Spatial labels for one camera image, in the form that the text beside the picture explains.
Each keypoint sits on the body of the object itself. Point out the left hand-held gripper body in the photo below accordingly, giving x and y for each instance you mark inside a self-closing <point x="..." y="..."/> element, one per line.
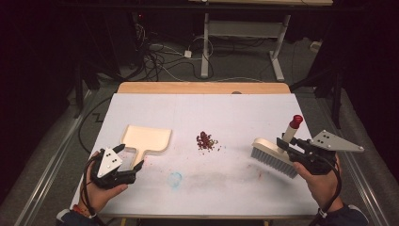
<point x="108" y="163"/>

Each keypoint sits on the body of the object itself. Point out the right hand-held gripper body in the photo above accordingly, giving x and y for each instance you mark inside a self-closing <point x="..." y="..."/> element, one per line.
<point x="313" y="157"/>

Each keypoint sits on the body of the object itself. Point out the cream brush with red cap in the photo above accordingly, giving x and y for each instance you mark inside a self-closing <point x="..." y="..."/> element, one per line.
<point x="266" y="152"/>

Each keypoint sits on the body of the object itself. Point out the cream dustpan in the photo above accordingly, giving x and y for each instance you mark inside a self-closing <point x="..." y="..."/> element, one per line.
<point x="147" y="138"/>

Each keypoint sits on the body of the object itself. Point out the pile of red beans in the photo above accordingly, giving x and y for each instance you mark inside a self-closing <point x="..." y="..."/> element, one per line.
<point x="204" y="140"/>

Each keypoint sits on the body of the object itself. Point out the person's right hand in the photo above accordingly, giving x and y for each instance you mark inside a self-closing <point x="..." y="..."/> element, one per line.
<point x="323" y="188"/>

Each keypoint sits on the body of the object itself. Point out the person's left hand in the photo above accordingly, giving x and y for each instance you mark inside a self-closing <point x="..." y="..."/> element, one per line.
<point x="100" y="197"/>

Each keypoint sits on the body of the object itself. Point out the black stand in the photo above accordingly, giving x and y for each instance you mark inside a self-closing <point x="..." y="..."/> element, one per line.
<point x="79" y="91"/>
<point x="335" y="94"/>

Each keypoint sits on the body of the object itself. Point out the grey table grommet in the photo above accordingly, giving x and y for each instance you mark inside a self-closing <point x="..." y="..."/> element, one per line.
<point x="236" y="92"/>

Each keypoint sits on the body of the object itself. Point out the white board table cover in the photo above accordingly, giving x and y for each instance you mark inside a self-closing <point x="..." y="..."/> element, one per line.
<point x="204" y="113"/>

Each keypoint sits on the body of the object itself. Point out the wooden table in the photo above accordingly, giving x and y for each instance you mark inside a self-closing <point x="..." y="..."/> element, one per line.
<point x="204" y="88"/>

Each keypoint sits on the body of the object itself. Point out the small white box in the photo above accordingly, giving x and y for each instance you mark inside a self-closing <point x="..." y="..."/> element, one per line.
<point x="315" y="46"/>

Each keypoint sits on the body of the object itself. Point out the white power adapter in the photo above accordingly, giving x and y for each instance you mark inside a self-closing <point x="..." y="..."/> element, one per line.
<point x="187" y="54"/>

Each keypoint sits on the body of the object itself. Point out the aluminium floor rail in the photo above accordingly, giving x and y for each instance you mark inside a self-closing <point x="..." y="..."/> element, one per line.
<point x="357" y="175"/>
<point x="50" y="163"/>

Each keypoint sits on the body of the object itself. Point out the white desk with metal frame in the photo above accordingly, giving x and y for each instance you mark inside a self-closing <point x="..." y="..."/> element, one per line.
<point x="244" y="29"/>

